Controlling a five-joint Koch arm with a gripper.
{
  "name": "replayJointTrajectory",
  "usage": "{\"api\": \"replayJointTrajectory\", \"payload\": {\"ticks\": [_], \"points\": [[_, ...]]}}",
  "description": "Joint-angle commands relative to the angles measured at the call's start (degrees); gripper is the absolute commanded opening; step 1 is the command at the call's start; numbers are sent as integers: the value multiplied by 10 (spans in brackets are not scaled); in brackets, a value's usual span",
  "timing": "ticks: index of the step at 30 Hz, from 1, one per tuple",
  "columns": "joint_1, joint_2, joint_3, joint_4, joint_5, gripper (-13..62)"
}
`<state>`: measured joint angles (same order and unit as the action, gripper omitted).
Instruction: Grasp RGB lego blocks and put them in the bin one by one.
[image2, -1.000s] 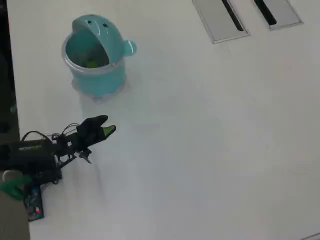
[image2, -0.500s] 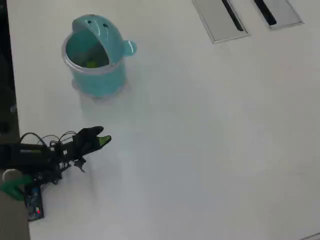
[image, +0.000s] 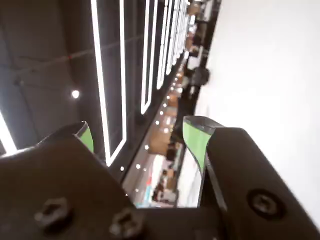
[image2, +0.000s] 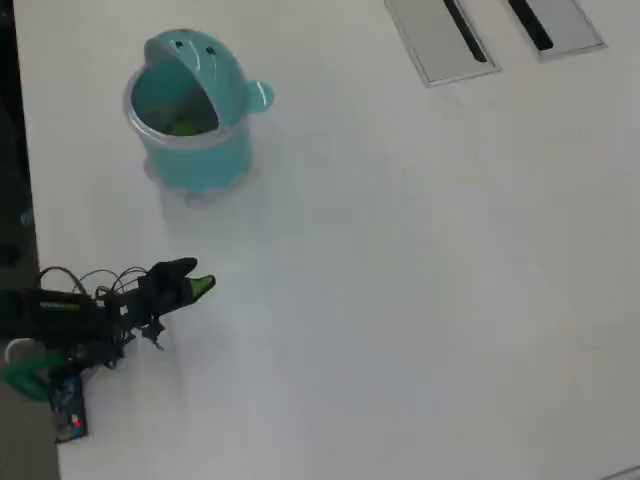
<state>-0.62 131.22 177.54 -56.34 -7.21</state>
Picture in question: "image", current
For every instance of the white rectangular ceiling light frame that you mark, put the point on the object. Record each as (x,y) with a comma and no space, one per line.
(143,95)
(158,80)
(101,100)

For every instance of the round ceiling spotlight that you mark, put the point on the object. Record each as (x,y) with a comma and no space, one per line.
(75,93)

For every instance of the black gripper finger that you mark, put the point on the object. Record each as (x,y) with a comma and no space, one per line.
(62,185)
(250,180)

